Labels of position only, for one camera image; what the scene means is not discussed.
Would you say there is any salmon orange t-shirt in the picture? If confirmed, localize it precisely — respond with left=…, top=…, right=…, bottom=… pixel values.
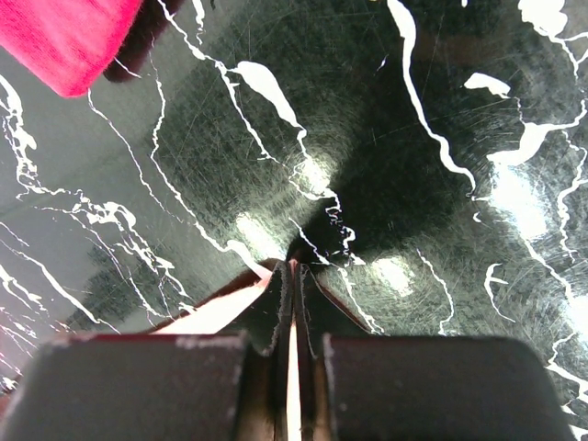
left=151, top=259, right=373, bottom=441

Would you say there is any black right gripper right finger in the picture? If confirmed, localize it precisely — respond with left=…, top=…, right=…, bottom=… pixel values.
left=293, top=265, right=573, bottom=440

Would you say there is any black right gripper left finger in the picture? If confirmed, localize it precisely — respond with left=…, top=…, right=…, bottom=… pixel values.
left=1, top=263, right=292, bottom=440

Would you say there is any folded magenta t-shirt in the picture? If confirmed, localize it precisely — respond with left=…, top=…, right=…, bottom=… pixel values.
left=1, top=0, right=141, bottom=97

